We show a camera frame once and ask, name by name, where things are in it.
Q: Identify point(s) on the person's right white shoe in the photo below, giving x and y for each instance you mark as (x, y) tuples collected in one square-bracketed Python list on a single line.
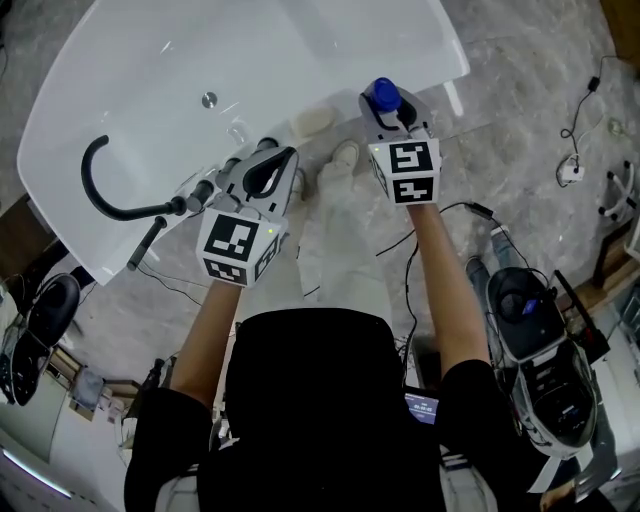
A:
[(345, 155)]

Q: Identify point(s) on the white power strip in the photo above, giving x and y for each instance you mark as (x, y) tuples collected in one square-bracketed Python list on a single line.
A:
[(573, 173)]

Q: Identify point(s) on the white soap bar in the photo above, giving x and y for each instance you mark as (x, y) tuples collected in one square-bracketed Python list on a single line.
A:
[(314, 121)]

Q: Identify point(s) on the black curved faucet spout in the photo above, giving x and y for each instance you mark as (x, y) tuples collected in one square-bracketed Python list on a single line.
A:
[(88, 182)]

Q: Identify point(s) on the person's left white shoe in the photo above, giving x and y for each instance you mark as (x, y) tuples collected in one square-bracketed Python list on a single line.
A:
[(299, 185)]

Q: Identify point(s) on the black phone with lit screen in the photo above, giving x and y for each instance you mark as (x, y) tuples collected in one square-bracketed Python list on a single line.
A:
[(422, 407)]

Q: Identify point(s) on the black padded equipment case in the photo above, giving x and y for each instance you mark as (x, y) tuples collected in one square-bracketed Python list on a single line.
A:
[(55, 305)]

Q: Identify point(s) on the black power adapter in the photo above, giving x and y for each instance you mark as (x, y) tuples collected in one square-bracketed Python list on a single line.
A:
[(594, 84), (481, 209)]

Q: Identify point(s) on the black faucet knob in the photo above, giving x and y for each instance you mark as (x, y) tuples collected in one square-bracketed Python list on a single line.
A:
[(202, 189), (232, 166), (266, 145)]

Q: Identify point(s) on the white bathtub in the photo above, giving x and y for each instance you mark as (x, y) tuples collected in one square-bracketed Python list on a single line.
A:
[(150, 75)]

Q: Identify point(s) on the white office chair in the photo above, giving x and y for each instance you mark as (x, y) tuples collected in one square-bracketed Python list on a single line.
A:
[(621, 189)]

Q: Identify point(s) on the person's right forearm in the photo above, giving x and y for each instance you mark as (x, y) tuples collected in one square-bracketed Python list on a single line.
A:
[(450, 300)]

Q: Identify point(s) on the person's white shoe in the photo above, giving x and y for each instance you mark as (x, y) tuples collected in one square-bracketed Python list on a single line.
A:
[(345, 155), (299, 185)]

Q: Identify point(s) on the dark wooden stool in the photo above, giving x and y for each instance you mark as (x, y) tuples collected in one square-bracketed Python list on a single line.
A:
[(15, 212)]

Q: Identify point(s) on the blue bottle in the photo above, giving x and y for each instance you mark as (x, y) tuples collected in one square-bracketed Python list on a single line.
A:
[(387, 95)]

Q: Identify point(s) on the person's left forearm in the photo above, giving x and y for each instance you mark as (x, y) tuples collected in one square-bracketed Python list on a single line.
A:
[(205, 340)]

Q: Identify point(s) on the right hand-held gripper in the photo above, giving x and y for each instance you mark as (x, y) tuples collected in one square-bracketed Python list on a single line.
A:
[(410, 170)]

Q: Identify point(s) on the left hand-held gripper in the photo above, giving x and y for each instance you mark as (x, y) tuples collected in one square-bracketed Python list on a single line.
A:
[(230, 240)]

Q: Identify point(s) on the person's black shirt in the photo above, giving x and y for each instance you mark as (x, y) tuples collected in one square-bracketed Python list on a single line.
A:
[(165, 425)]

